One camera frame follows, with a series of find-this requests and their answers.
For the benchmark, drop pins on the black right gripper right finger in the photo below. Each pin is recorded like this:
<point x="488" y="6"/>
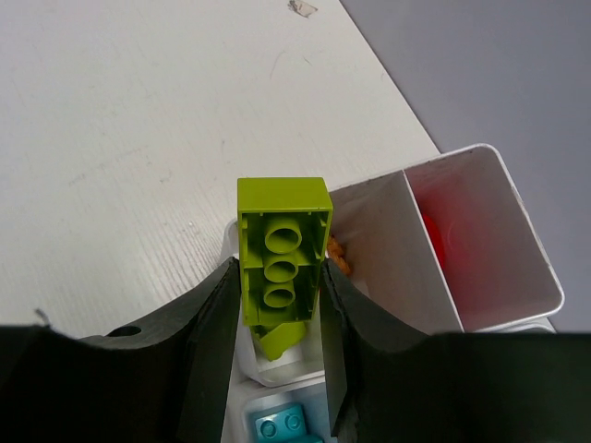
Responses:
<point x="388" y="382"/>

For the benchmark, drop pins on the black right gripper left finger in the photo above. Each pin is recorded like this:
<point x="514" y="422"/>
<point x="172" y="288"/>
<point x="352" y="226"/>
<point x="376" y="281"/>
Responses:
<point x="160" y="378"/>

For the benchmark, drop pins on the teal rectangular lego brick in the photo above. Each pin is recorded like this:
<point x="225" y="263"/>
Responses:
<point x="283" y="423"/>

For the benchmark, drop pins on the brown lego plate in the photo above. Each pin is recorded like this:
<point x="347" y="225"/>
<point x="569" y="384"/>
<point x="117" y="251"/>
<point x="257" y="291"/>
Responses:
<point x="336" y="252"/>

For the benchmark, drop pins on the red rounded lego brick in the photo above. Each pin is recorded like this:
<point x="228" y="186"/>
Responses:
<point x="435" y="237"/>

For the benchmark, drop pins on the lime green lego brick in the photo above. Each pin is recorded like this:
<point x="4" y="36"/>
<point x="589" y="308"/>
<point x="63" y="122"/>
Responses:
<point x="283" y="226"/>

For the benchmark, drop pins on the white divided container right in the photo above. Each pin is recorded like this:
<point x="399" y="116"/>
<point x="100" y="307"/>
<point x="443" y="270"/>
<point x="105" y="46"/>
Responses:
<point x="249" y="403"/>

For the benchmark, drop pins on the white divided container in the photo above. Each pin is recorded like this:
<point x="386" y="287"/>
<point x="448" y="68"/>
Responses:
<point x="444" y="245"/>
<point x="249" y="403"/>

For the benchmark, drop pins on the white divided container left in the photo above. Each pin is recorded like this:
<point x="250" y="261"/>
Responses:
<point x="444" y="245"/>

